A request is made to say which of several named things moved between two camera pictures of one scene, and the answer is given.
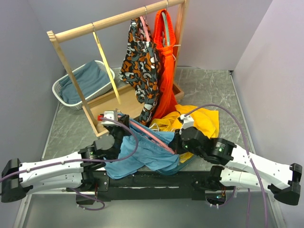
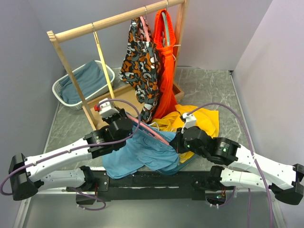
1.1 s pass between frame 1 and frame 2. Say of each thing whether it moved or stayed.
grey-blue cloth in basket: stayed
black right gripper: stayed
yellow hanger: moved
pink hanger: moved
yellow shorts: stayed
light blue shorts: stayed
